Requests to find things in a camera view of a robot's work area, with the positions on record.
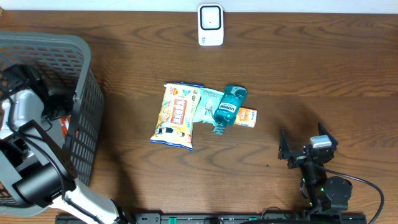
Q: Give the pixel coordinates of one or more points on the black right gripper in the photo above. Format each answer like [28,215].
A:
[284,153]

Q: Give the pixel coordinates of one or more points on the small orange tissue pack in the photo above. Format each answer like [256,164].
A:
[246,117]

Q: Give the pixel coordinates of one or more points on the teal mouthwash bottle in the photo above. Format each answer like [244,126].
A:
[227,110]

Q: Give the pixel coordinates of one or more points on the light green snack pouch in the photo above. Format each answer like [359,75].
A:
[209,102]

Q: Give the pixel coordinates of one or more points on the large yellow snack bag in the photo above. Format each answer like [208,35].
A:
[175,120]

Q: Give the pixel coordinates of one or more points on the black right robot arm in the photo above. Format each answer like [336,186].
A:
[326,194]

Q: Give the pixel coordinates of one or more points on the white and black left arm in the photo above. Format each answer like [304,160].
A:
[48,142]

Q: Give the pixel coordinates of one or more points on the red snack bar wrapper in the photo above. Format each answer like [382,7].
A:
[65,122]

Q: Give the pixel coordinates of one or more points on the grey plastic basket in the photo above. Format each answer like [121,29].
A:
[57,56]

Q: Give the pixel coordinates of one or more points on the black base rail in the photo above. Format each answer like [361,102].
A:
[156,218]

